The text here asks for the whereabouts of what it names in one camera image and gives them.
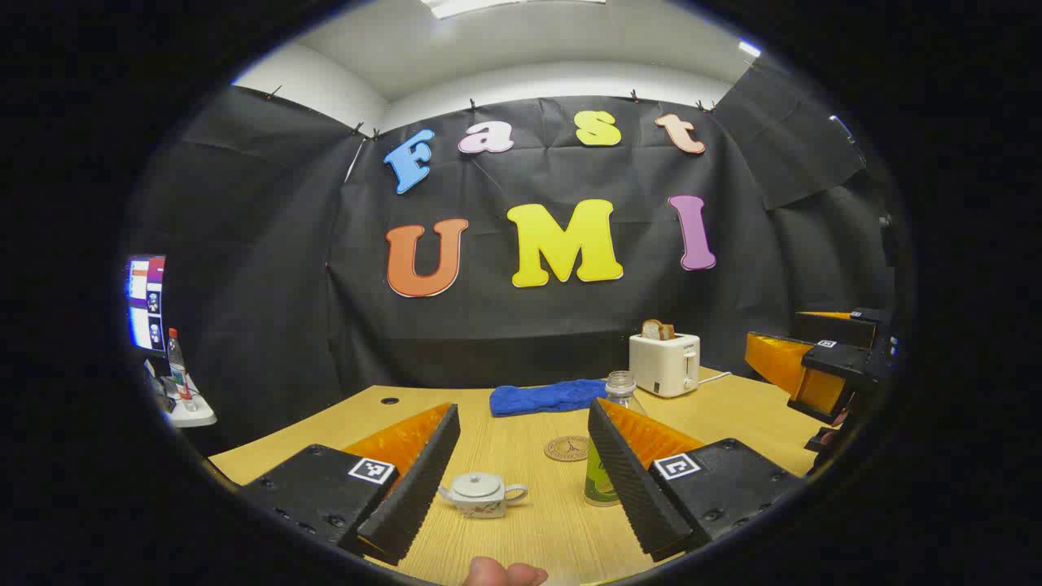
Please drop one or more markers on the ceiling light panel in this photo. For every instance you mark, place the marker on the ceiling light panel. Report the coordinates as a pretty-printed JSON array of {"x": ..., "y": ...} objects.
[{"x": 505, "y": 6}]

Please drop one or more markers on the white side table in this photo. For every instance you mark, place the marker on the white side table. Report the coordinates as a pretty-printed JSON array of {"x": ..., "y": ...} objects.
[{"x": 191, "y": 415}]

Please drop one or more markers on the bread slice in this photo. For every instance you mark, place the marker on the bread slice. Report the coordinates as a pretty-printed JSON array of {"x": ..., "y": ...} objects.
[{"x": 656, "y": 330}]

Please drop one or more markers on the blue towel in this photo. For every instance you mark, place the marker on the blue towel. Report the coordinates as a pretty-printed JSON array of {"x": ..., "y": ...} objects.
[{"x": 545, "y": 397}]

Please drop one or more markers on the white toaster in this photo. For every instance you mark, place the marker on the white toaster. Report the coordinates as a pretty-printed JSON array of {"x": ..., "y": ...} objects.
[{"x": 663, "y": 366}]

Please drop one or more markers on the black backdrop cloth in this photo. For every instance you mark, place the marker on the black backdrop cloth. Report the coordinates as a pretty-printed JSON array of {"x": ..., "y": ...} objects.
[{"x": 521, "y": 325}]

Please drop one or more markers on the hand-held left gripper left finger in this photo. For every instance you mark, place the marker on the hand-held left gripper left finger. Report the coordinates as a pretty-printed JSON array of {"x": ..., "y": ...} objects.
[{"x": 419, "y": 480}]

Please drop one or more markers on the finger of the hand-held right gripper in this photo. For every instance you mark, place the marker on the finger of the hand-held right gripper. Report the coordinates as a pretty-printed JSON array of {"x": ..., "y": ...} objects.
[
  {"x": 777, "y": 358},
  {"x": 855, "y": 325}
]

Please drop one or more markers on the green label water bottle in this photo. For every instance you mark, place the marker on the green label water bottle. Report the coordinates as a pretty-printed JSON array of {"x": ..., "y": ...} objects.
[{"x": 598, "y": 484}]

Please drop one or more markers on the computer monitor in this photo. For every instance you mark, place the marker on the computer monitor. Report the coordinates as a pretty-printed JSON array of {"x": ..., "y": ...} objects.
[{"x": 146, "y": 301}]

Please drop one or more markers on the red cap plastic bottle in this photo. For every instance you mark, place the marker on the red cap plastic bottle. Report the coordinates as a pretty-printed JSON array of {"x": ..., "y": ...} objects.
[{"x": 177, "y": 366}]

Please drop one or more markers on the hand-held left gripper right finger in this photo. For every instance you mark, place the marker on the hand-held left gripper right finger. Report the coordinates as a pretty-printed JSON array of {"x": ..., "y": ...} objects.
[{"x": 627, "y": 480}]

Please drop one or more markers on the white teacup lid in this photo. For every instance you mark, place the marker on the white teacup lid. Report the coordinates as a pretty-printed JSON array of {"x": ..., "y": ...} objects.
[{"x": 476, "y": 487}]

